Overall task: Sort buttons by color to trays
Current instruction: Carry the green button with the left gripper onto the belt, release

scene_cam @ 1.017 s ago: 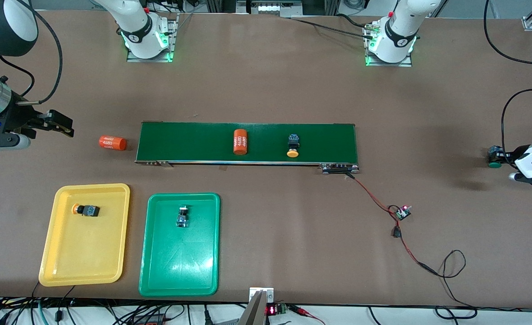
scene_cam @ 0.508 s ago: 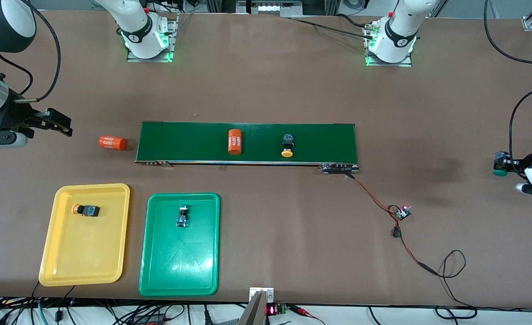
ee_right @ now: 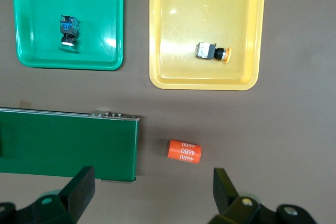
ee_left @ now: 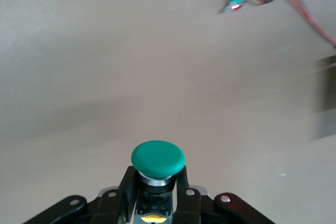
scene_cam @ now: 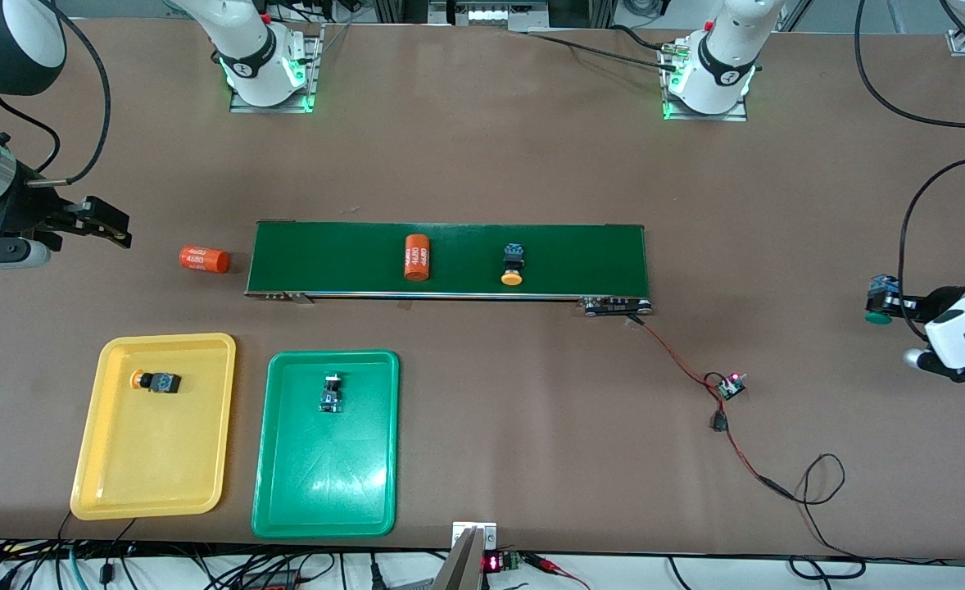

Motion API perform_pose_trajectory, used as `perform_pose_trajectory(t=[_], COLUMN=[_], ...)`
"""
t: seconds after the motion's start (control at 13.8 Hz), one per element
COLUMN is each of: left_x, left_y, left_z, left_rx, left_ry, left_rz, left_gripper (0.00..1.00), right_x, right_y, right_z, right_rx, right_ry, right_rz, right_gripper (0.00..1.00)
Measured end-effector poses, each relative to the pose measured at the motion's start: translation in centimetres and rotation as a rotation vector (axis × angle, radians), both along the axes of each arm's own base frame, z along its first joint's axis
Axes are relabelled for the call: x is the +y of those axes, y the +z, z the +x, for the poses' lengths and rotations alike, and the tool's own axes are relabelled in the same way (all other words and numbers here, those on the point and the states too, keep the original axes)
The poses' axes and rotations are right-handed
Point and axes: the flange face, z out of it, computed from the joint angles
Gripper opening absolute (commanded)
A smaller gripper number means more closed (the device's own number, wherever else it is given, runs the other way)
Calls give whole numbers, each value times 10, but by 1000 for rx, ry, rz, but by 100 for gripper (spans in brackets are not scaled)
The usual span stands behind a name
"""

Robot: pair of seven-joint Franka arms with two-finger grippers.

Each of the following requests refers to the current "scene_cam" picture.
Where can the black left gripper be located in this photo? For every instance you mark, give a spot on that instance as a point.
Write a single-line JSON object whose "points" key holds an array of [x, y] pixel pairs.
{"points": [[938, 302]]}

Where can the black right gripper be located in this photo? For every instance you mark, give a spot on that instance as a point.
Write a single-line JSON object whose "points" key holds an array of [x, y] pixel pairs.
{"points": [[26, 210]]}

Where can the green mushroom push button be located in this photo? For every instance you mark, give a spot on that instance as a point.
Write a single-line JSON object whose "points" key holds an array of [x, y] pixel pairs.
{"points": [[884, 285], [330, 397]]}

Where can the orange cylinder with 4680 print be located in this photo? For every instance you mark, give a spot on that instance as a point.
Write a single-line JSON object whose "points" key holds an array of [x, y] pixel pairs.
{"points": [[204, 259], [417, 256]]}

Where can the yellow mushroom push button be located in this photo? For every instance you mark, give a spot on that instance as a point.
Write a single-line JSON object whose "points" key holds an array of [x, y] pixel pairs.
{"points": [[159, 382], [513, 258]]}

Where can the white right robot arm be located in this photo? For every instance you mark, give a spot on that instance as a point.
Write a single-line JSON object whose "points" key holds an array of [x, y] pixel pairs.
{"points": [[245, 41]]}

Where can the small controller circuit board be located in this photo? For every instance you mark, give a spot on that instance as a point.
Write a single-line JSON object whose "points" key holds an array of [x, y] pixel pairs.
{"points": [[730, 386]]}

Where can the green conveyor belt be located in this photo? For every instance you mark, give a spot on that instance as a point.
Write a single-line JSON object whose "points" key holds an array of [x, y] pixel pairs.
{"points": [[327, 258]]}

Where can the yellow plastic tray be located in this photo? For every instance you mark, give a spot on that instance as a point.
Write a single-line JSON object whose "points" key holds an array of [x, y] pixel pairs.
{"points": [[155, 459]]}

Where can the green plastic tray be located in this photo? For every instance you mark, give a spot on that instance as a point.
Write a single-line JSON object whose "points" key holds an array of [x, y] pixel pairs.
{"points": [[327, 475]]}

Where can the red alligator clip lead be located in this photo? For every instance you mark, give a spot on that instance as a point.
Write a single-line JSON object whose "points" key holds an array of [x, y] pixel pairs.
{"points": [[552, 565]]}

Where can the aluminium rack behind table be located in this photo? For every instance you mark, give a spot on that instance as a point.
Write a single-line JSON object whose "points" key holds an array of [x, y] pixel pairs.
{"points": [[491, 15]]}

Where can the red LED display module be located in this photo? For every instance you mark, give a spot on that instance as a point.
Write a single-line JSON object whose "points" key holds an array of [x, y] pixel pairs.
{"points": [[499, 562]]}

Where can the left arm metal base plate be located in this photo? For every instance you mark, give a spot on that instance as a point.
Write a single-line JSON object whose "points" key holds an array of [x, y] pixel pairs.
{"points": [[736, 116]]}

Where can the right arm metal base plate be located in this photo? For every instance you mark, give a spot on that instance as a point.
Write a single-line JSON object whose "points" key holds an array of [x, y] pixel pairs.
{"points": [[317, 65]]}

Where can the metal table corner bracket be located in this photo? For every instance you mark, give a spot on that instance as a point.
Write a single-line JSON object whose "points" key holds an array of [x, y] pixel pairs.
{"points": [[959, 43]]}

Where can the silver camera mount bracket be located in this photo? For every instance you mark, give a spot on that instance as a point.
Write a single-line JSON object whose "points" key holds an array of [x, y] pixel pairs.
{"points": [[466, 557]]}

